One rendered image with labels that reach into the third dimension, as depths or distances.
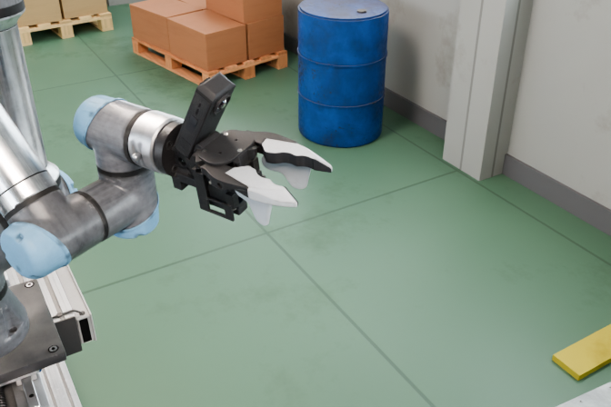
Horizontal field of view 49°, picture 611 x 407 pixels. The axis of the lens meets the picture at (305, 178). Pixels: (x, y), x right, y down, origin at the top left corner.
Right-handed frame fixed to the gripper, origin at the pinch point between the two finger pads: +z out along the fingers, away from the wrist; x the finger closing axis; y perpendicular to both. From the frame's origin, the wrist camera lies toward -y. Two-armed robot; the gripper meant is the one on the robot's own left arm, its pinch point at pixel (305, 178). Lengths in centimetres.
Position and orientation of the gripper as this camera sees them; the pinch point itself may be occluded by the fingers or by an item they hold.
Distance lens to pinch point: 73.7
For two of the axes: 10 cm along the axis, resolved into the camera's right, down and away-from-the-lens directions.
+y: 0.7, 8.0, 5.9
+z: 8.3, 2.8, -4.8
